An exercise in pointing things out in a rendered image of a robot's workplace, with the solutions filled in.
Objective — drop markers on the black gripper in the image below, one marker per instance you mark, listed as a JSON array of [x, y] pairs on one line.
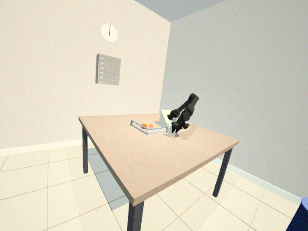
[[176, 125]]

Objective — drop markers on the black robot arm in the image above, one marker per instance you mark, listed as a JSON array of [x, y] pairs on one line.
[[188, 107]]

